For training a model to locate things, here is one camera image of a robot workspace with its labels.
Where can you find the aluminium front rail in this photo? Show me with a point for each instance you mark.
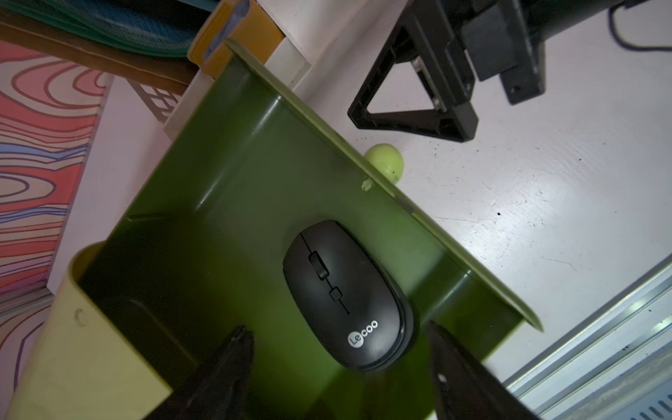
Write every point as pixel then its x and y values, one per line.
pixel 614 365

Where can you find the black Lecoo mouse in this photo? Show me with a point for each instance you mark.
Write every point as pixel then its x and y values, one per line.
pixel 352 305

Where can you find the green drawer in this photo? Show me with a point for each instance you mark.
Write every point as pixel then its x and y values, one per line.
pixel 200 252

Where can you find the green folder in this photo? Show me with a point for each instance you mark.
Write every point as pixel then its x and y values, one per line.
pixel 164 29

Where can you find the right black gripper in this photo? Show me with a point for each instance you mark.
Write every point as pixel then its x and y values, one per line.
pixel 423 79

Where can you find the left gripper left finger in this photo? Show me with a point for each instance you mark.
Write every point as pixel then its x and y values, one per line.
pixel 217 389

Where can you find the yellow-green drawer cabinet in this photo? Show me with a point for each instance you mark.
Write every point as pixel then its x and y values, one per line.
pixel 82 367

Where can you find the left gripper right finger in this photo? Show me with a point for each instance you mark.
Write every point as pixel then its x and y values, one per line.
pixel 463 387

